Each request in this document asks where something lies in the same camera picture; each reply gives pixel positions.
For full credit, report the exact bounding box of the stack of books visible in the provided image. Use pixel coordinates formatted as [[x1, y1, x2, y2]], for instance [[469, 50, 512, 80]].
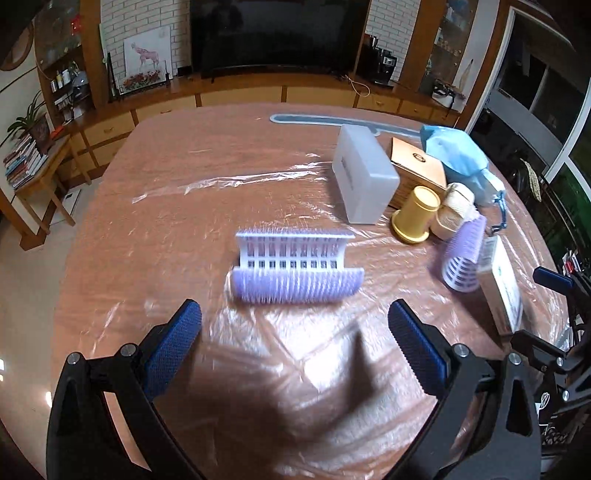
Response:
[[3, 134, 48, 190]]

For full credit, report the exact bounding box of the potted green plant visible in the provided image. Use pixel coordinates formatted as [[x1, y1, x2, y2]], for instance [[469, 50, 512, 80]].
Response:
[[1, 91, 52, 154]]

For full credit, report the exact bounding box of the translucent white plastic box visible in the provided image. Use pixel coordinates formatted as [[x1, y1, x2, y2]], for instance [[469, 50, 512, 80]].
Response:
[[332, 125, 400, 225]]

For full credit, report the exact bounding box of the small wooden side table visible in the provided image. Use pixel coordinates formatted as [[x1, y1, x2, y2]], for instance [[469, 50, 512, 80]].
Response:
[[1, 133, 102, 251]]

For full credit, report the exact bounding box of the black flat screen television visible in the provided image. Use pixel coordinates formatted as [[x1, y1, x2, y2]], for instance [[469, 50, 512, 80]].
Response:
[[189, 0, 370, 78]]

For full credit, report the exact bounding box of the brown cardboard box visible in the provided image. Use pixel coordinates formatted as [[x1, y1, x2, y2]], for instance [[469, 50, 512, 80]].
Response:
[[390, 137, 447, 209]]

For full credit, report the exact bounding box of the blue white drawstring bag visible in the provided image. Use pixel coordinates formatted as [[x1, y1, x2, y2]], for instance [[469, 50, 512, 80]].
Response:
[[420, 125, 508, 234]]

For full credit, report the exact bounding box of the black coffee machine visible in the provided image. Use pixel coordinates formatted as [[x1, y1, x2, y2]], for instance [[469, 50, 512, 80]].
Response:
[[356, 34, 398, 86]]

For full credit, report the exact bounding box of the grey table cable slot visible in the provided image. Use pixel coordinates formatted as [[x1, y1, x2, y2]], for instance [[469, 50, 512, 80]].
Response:
[[270, 113, 420, 138]]

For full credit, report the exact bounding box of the giraffe picture on stand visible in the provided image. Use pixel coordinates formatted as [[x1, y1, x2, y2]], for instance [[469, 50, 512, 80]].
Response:
[[119, 26, 172, 94]]

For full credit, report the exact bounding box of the yellow plastic cup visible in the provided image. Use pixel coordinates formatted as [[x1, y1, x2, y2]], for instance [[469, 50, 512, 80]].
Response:
[[391, 186, 441, 244]]

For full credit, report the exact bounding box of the white medicine box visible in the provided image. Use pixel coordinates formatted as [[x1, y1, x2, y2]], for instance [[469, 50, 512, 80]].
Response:
[[476, 236, 523, 336]]

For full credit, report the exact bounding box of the round wall plaque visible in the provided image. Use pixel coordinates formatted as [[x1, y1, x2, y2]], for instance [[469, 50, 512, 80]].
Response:
[[0, 22, 34, 71]]

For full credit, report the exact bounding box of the wooden tv cabinet with drawers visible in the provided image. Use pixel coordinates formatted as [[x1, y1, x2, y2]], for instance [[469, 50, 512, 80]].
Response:
[[54, 73, 460, 178]]

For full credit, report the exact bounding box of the purple hair roller comb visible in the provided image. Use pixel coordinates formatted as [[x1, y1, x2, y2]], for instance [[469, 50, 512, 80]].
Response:
[[230, 229, 365, 304]]

